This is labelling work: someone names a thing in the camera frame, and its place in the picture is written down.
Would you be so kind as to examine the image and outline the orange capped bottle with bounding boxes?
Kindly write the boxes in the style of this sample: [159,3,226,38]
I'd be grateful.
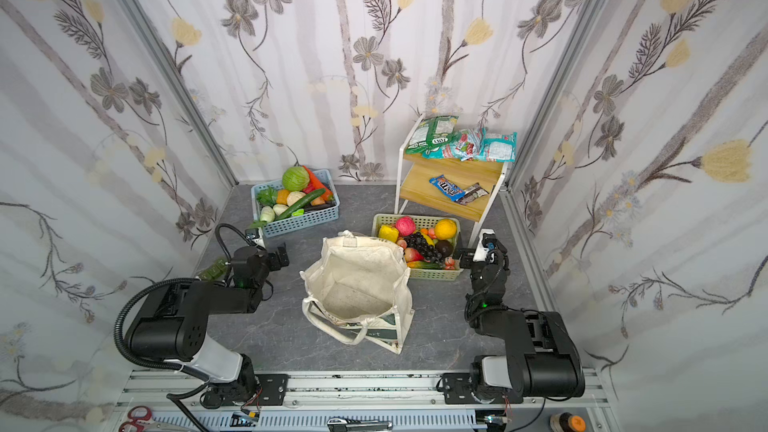
[549,412,587,432]

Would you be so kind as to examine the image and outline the yellow orange citrus fruit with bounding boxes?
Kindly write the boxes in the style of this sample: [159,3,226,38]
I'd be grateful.
[433,218,458,241]

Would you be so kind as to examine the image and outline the red handled scissors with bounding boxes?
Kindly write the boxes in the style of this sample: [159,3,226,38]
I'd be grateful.
[118,406,183,432]

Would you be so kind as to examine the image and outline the green tea snack packet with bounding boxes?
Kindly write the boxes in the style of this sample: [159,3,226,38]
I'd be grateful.
[405,115,458,154]

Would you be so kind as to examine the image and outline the green plastic fruit basket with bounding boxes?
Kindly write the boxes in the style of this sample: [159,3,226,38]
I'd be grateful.
[372,214,462,281]

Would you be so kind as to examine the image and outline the green leafy vegetable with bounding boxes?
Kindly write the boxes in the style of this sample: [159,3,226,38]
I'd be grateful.
[256,187,279,207]

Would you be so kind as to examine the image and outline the brown snack bar packet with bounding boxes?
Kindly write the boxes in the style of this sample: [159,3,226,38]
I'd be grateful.
[456,183,489,205]

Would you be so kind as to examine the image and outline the white wooden two-tier shelf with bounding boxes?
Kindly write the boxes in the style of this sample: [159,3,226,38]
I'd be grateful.
[394,118,511,245]

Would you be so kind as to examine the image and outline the green cucumber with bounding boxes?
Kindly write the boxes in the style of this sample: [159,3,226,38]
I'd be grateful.
[276,189,325,221]

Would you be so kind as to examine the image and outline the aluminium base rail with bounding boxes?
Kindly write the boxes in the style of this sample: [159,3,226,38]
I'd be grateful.
[104,369,620,431]

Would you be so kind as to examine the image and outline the black grape bunch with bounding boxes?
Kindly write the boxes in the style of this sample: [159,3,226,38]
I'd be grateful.
[405,231,445,263]

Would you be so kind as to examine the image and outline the blue chocolate bar packet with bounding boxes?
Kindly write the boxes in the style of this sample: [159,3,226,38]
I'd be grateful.
[429,175,464,202]

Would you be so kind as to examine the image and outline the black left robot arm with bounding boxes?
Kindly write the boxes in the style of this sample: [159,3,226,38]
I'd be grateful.
[113,223,290,409]

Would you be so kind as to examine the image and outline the red green candy packet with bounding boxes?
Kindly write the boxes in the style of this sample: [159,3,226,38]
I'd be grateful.
[422,128,485,161]

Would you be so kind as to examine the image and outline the teal white snack packet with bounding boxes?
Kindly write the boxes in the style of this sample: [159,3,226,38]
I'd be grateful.
[474,132,517,163]

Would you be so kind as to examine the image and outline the dark purple eggplant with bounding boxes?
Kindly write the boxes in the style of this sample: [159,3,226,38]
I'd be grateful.
[292,203,335,216]

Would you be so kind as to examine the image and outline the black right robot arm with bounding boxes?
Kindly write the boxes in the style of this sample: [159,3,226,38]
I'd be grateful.
[436,229,586,405]

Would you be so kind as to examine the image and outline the white garlic bulb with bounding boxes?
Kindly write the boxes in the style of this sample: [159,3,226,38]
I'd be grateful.
[286,191,305,206]

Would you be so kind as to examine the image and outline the blue plastic vegetable basket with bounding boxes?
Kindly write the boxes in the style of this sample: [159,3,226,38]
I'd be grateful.
[250,169,340,238]

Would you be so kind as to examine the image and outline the green cabbage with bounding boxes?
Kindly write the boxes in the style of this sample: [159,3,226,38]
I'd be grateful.
[281,166,310,192]

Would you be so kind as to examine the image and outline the cream canvas grocery bag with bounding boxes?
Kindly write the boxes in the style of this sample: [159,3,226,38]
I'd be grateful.
[300,231,414,354]

